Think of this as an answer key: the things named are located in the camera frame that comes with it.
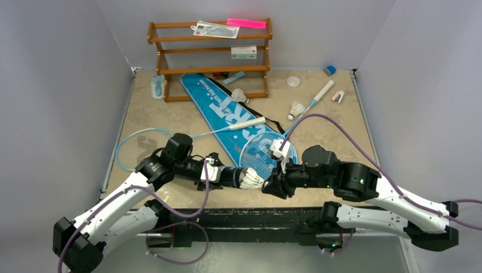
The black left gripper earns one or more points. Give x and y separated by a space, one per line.
217 162

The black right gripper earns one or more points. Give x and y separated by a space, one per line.
281 181

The shuttlecock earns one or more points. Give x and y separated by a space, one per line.
252 179
295 110
238 95

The blue racket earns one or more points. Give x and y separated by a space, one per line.
254 154
141 144

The clear tube lid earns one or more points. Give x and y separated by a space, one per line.
293 81

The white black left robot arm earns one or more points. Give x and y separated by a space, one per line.
134 207

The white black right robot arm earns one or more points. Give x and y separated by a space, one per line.
425 223

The blue racket on bag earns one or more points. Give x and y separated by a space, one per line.
254 154

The blue racket bag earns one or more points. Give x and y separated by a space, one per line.
219 110

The red black stamp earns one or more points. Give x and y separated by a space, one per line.
220 74

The pink white small clip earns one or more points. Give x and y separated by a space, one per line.
338 96

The blue white packaged item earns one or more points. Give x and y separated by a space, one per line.
157 86

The wooden shelf rack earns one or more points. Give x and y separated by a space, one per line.
180 52

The blue white eraser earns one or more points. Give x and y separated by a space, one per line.
329 70

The white green small box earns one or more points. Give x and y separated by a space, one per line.
244 52

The white plastic package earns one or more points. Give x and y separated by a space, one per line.
214 30

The pink ruler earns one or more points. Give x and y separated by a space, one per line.
257 24

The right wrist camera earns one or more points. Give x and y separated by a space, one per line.
280 151

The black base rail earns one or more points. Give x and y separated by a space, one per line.
241 226

